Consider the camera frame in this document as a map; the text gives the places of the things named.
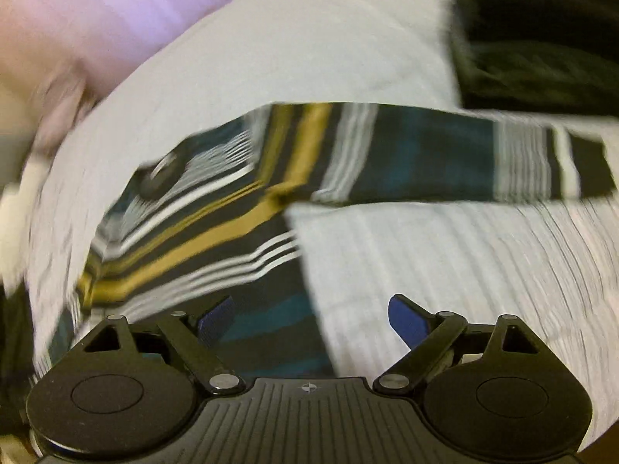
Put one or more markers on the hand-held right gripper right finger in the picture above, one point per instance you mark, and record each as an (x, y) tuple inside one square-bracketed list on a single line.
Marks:
[(408, 321)]

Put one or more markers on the striped knit sweater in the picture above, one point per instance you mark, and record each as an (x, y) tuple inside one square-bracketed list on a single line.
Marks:
[(411, 164)]

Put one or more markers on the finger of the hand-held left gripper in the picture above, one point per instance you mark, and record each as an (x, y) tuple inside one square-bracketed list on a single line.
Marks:
[(162, 176)]

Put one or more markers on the large black garment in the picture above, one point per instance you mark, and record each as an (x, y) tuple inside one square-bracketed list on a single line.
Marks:
[(532, 0)]

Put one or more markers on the pink curtain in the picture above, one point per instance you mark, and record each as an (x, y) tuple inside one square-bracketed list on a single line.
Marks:
[(121, 9)]

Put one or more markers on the dark grey garment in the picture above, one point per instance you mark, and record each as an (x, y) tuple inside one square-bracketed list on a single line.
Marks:
[(541, 80)]

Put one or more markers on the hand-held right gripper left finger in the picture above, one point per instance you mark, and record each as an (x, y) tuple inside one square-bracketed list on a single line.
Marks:
[(215, 325)]

